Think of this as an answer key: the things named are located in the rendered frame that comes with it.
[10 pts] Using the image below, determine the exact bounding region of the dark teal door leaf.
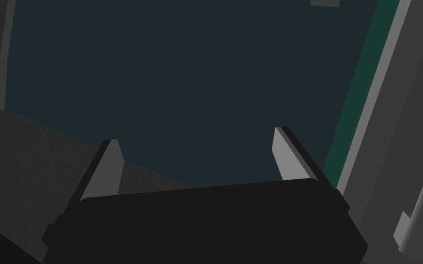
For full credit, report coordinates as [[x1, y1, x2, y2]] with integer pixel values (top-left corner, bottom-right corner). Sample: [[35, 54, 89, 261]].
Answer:
[[4, 0, 401, 190]]

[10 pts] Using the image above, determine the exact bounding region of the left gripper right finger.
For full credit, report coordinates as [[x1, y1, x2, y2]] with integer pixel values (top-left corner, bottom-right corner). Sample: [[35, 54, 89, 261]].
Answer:
[[272, 126, 335, 190]]

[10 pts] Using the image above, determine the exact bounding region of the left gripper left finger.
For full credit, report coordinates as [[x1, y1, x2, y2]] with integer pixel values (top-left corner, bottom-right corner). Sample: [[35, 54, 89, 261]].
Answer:
[[71, 139, 125, 205]]

